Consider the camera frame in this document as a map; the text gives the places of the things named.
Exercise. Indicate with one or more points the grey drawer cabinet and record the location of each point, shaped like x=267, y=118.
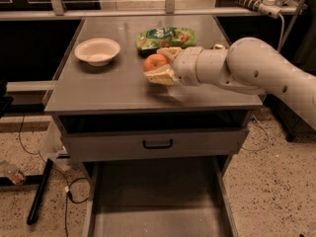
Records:
x=118, y=98

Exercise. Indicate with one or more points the white power strip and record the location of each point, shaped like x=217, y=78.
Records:
x=264, y=7

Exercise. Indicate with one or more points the grey top drawer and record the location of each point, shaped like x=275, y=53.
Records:
x=155, y=144

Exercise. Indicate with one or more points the clear plastic bottle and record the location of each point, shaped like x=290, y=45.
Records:
x=12, y=172

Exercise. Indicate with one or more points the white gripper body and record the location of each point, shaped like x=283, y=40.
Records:
x=185, y=66

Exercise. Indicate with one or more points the green chip bag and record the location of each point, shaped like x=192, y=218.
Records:
x=149, y=41

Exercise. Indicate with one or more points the orange fruit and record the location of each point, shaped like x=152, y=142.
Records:
x=154, y=61

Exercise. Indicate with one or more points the crushed soda can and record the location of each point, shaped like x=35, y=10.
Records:
x=219, y=46

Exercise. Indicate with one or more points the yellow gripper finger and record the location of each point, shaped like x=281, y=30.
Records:
x=170, y=53
x=163, y=75

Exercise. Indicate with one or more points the grey open middle drawer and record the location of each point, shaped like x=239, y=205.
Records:
x=175, y=197

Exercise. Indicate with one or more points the white paper bowl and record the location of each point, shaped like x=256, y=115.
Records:
x=97, y=52

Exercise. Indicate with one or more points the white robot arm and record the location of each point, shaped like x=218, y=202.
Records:
x=249, y=66

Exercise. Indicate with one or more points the black metal floor bar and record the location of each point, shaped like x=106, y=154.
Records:
x=43, y=179

